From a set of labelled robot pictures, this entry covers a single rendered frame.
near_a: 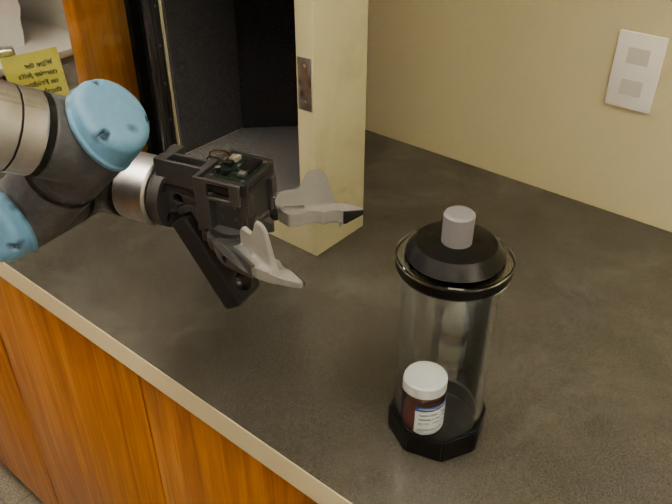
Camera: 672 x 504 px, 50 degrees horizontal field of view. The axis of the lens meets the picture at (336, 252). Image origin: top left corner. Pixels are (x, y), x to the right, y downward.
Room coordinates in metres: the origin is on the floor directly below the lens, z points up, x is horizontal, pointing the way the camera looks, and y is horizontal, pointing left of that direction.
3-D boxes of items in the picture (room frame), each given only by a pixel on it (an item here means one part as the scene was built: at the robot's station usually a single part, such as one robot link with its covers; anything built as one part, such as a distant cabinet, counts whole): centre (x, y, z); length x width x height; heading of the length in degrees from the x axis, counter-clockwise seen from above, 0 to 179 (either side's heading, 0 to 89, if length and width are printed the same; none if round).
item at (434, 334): (0.54, -0.11, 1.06); 0.11 x 0.11 x 0.21
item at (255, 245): (0.56, 0.07, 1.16); 0.09 x 0.03 x 0.06; 31
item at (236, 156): (0.65, 0.13, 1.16); 0.12 x 0.08 x 0.09; 66
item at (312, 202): (0.66, 0.02, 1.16); 0.09 x 0.03 x 0.06; 100
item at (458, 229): (0.54, -0.11, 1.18); 0.09 x 0.09 x 0.07
